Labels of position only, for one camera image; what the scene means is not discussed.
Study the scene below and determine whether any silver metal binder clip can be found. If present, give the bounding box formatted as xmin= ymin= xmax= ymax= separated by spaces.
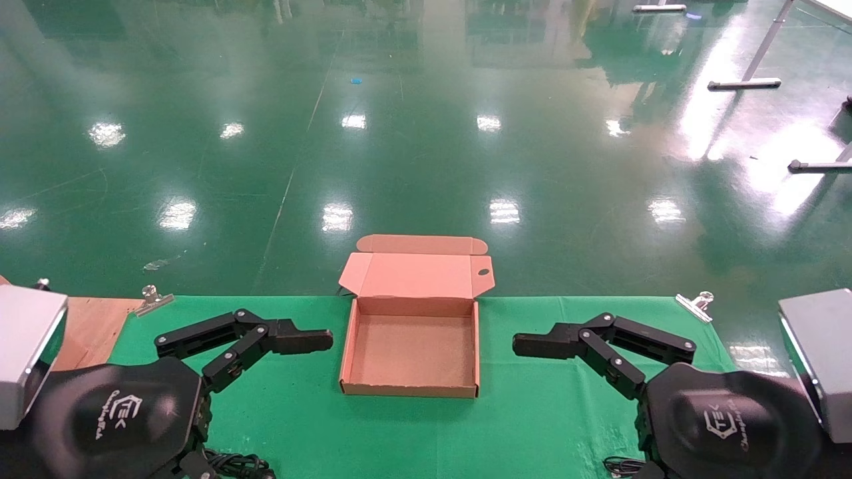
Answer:
xmin=676 ymin=291 xmax=715 ymax=324
xmin=132 ymin=285 xmax=175 ymax=317

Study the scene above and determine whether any grey table leg with foot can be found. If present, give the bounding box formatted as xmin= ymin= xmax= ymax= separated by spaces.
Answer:
xmin=708 ymin=0 xmax=796 ymax=91

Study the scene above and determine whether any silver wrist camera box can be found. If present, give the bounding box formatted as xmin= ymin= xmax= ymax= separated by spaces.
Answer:
xmin=0 ymin=285 xmax=69 ymax=430
xmin=779 ymin=288 xmax=852 ymax=444

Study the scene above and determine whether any dark table leg with foot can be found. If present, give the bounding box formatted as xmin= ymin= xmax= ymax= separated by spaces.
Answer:
xmin=788 ymin=141 xmax=852 ymax=175

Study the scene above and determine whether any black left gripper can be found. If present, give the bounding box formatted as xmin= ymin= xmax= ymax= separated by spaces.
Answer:
xmin=30 ymin=309 xmax=333 ymax=479

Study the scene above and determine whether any green table cloth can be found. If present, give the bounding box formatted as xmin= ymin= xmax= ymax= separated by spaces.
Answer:
xmin=110 ymin=295 xmax=738 ymax=479

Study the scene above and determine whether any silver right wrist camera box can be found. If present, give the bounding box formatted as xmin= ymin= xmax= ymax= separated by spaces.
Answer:
xmin=779 ymin=288 xmax=852 ymax=444

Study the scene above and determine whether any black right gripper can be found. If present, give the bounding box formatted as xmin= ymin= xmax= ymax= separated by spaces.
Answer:
xmin=513 ymin=313 xmax=823 ymax=479

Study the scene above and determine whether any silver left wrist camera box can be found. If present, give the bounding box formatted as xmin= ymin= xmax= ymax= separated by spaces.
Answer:
xmin=0 ymin=285 xmax=69 ymax=430

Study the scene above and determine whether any black cable with plug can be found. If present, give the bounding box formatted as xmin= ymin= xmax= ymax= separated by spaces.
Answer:
xmin=212 ymin=450 xmax=277 ymax=479

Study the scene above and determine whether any open brown cardboard box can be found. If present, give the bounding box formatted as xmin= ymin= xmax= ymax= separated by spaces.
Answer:
xmin=338 ymin=233 xmax=496 ymax=399

